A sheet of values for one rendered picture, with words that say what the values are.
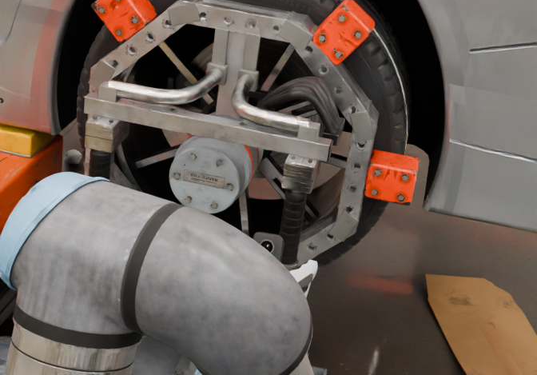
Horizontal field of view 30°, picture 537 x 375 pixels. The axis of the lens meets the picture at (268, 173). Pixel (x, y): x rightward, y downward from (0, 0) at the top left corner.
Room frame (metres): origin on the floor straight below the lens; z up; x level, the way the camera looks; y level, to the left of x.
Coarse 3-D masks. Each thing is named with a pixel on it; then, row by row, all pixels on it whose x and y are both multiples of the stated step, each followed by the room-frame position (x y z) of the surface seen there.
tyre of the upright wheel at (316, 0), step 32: (160, 0) 1.83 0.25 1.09; (256, 0) 1.81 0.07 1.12; (288, 0) 1.80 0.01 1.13; (320, 0) 1.80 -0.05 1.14; (384, 32) 1.92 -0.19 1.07; (352, 64) 1.78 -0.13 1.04; (384, 64) 1.79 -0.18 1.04; (384, 96) 1.77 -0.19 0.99; (384, 128) 1.77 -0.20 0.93; (320, 256) 1.78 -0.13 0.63
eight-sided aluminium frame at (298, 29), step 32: (192, 0) 1.75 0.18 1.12; (224, 0) 1.79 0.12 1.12; (160, 32) 1.75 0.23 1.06; (256, 32) 1.72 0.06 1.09; (288, 32) 1.71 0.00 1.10; (96, 64) 1.76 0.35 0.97; (128, 64) 1.75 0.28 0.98; (320, 64) 1.70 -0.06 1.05; (352, 96) 1.70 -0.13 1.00; (352, 128) 1.69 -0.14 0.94; (352, 160) 1.69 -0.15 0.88; (352, 192) 1.69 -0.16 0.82; (320, 224) 1.74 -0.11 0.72; (352, 224) 1.69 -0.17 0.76
